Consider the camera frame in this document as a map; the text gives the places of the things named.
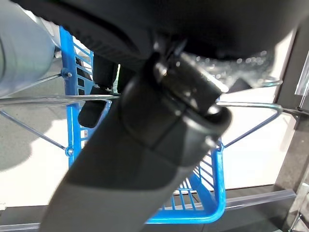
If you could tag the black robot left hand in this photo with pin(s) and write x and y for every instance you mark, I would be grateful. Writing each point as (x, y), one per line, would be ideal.
(169, 24)

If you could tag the blue plastic shopping basket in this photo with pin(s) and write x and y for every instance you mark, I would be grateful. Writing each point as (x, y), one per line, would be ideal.
(71, 120)

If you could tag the clear plastic label holder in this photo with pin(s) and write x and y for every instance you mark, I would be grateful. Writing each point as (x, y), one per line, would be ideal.
(303, 79)

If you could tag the dark low display base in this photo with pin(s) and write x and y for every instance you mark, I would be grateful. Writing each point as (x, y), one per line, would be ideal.
(292, 157)

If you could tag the black shelf board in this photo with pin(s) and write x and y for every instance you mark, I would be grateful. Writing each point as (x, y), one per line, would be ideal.
(253, 213)

